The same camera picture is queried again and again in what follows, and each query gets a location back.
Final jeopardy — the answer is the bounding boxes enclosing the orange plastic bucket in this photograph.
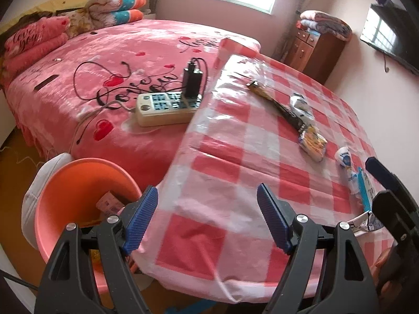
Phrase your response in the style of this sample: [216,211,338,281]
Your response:
[34,158,146,299]

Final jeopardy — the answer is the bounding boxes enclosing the white power strip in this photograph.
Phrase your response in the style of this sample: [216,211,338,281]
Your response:
[136,92,202,127]

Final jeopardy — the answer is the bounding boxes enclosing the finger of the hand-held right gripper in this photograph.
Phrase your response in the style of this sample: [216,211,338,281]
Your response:
[371,190,418,249]
[365,156,419,211]

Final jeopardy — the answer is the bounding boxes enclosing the red white checkered tablecloth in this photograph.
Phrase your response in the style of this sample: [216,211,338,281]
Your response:
[134,37,398,303]

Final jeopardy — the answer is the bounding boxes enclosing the black charger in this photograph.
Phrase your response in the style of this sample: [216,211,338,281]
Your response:
[181,58,203,105]

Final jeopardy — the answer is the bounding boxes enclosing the pink printed carton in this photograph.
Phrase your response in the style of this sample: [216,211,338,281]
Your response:
[96,192,126,218]

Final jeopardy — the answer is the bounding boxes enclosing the yellow floral pillow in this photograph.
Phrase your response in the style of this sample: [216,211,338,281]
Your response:
[64,7,99,38]

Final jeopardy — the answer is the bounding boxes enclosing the yellow cardboard sheet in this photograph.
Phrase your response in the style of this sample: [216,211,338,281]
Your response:
[29,0,118,17]

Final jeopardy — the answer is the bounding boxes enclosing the pink folded blanket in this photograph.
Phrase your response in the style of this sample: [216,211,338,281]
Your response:
[3,16,71,69]

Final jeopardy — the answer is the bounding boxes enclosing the small black flat object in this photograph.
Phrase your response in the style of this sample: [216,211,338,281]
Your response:
[34,76,59,91]

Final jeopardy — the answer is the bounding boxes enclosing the yellow snack packet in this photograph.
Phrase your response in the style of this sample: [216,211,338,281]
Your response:
[299,126,328,162]

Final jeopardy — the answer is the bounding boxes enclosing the white blue packet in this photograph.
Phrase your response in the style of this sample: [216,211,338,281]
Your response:
[289,93,313,120]

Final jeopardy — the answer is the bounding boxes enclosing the orange teal rolled quilt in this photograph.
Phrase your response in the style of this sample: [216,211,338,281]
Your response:
[67,0,148,38]

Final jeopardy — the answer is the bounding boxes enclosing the brown wooden cabinet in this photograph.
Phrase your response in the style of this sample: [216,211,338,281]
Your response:
[283,21,348,86]

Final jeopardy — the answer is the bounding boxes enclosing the long black brown wrapper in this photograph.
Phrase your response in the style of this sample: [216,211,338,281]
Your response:
[246,80,310,134]

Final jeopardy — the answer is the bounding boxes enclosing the white blue plastic bottle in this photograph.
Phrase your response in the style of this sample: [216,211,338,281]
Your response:
[337,147,362,201]

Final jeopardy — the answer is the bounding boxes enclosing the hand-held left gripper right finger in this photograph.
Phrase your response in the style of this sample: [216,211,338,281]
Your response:
[256,183,380,314]

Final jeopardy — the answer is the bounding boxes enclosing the white round plastic object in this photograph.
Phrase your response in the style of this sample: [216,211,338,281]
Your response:
[21,153,74,251]

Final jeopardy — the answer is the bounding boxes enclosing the dark brown fuzzy blanket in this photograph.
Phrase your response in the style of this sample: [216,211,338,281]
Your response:
[13,11,57,24]

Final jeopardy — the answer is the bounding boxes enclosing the folded blankets on cabinet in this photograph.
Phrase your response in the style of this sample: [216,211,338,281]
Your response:
[299,9,353,41]

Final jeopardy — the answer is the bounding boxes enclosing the pink printed bed blanket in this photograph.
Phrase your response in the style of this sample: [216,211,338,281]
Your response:
[3,18,262,171]

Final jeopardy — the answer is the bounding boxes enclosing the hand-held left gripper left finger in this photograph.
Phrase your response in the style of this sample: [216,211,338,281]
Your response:
[38,185,158,314]

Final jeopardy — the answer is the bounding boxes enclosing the grey power strip cable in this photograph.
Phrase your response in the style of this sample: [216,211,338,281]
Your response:
[70,104,138,153]

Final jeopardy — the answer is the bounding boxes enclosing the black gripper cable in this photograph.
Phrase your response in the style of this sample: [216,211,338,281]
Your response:
[0,269,39,291]

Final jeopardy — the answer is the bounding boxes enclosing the black wall television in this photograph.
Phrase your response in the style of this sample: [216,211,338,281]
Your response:
[360,2,419,76]

